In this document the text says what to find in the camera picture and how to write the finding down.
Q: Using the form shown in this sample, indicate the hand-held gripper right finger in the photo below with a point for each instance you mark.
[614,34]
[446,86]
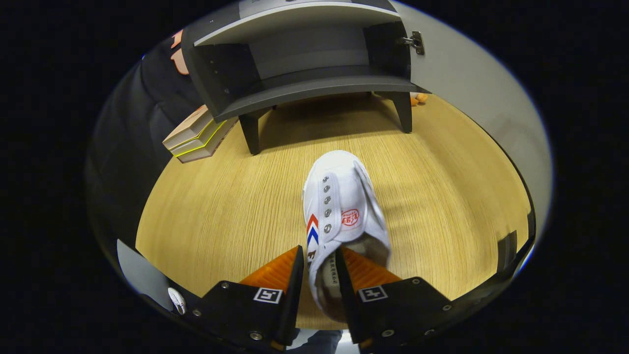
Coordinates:
[349,305]

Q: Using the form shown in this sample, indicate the light grey panel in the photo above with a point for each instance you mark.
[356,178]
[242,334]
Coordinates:
[142,275]

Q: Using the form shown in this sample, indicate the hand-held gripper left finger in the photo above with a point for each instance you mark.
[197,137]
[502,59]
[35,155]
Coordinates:
[294,300]

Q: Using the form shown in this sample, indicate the black backdrop cloth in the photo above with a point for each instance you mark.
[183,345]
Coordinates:
[137,123]

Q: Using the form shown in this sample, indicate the white canvas shoe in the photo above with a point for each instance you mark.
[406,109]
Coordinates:
[344,196]

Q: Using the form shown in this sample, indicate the book with yellow-green edge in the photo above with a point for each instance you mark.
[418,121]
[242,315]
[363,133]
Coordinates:
[209,147]

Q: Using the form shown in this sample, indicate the person's leg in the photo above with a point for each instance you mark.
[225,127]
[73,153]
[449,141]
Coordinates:
[319,339]

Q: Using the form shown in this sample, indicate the dark grey shoe cabinet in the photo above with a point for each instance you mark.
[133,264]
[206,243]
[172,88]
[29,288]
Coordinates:
[304,88]

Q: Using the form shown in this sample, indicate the small orange toy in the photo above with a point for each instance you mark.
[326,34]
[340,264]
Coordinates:
[420,98]

